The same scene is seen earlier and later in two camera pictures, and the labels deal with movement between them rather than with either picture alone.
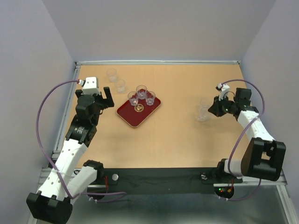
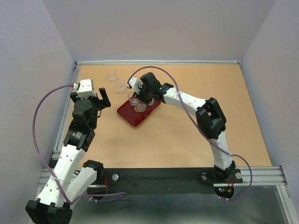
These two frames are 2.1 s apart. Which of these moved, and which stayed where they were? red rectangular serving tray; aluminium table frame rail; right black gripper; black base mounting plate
Moved: right black gripper
Stayed: black base mounting plate; red rectangular serving tray; aluminium table frame rail
